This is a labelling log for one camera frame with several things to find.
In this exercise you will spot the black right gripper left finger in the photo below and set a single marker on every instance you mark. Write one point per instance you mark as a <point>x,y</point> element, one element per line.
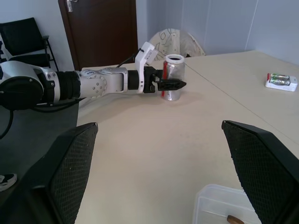
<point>67,175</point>

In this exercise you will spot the black and white shoe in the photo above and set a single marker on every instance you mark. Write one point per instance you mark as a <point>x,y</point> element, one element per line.
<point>7,180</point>

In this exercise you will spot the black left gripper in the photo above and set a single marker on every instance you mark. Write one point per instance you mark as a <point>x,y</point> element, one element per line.
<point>149,79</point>

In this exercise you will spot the small brown disc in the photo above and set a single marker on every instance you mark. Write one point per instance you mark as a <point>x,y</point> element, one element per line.
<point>233,219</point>

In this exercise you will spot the black folding chair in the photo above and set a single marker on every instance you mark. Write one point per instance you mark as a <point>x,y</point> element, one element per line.
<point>23,39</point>

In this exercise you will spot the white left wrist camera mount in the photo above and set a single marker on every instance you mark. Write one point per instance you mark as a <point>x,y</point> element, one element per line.
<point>140,60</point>

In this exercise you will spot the clear plastic container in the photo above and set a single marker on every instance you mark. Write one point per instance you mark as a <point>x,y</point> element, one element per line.
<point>210,205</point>

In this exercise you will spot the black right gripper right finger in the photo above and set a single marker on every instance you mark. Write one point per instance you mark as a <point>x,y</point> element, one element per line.
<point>261,168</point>

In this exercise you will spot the white battery pack box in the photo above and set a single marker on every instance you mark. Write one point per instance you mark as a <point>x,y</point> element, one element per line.
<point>280,82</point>

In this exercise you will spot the brown wooden door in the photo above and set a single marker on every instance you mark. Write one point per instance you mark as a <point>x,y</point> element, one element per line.
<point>102,35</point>

